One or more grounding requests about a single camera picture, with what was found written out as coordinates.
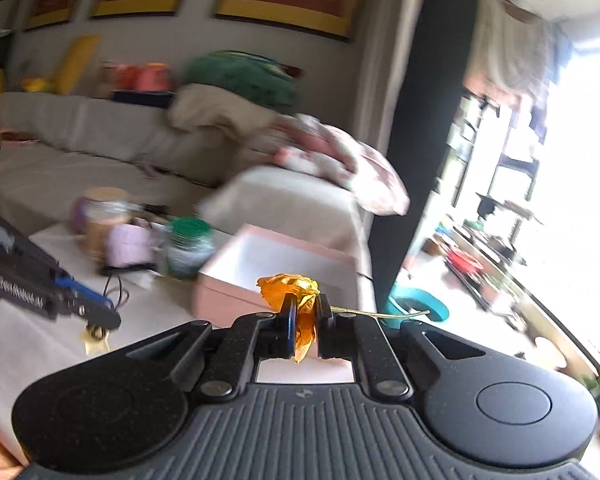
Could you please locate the orange paper flower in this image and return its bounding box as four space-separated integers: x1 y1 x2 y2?
256 274 419 370

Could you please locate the teal basin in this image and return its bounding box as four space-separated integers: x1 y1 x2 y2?
381 284 450 323

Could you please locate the pink open box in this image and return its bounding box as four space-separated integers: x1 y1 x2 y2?
190 224 360 328

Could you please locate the wooden lid glass jar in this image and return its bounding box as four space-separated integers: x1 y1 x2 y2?
83 186 130 260

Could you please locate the green lid glass jar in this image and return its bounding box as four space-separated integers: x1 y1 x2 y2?
166 217 215 280

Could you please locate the beige sofa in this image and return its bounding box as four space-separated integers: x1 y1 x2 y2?
0 92 376 312

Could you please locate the pink floral quilt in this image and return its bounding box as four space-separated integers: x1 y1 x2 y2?
264 114 410 216

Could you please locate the dark blue tray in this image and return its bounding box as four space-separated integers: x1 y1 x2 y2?
111 90 175 110

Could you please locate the cream blanket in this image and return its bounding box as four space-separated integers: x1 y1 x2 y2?
166 84 279 139

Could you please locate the yellow pillow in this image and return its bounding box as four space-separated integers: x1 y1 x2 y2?
52 35 100 96

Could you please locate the pink plush toy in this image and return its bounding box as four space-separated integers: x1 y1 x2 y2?
102 62 174 92

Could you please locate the green plush cushion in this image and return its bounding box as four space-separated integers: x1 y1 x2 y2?
181 50 304 113

